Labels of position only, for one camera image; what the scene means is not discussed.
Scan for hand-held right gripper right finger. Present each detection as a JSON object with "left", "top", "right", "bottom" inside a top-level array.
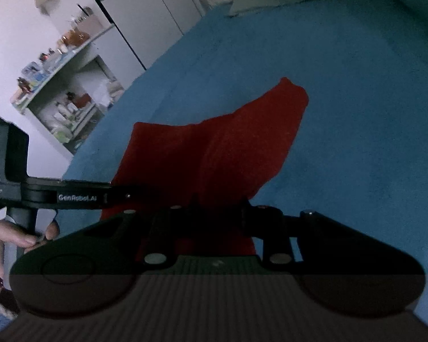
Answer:
[{"left": 240, "top": 199, "right": 382, "bottom": 268}]

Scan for white and grey wardrobe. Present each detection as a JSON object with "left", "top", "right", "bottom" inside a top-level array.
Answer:
[{"left": 78, "top": 0, "right": 208, "bottom": 71}]

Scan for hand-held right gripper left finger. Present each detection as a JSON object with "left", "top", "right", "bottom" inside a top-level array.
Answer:
[{"left": 81, "top": 195, "right": 216, "bottom": 267}]

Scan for red knit sweater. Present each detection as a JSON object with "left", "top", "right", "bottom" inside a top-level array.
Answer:
[{"left": 99, "top": 77, "right": 309, "bottom": 261}]

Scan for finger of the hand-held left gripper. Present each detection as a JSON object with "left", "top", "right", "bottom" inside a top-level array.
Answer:
[{"left": 110, "top": 184, "right": 161, "bottom": 208}]

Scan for brown plush toy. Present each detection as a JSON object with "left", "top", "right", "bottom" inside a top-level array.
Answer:
[{"left": 62, "top": 28, "right": 90, "bottom": 48}]

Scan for bed with blue sheet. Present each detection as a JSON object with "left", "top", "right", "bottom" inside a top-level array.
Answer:
[{"left": 62, "top": 0, "right": 428, "bottom": 268}]

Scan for person's left hand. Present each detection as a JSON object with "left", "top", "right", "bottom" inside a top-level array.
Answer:
[{"left": 0, "top": 217, "right": 60, "bottom": 278}]

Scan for white shelf unit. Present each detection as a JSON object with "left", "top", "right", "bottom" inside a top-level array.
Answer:
[{"left": 10, "top": 24, "right": 126, "bottom": 156}]

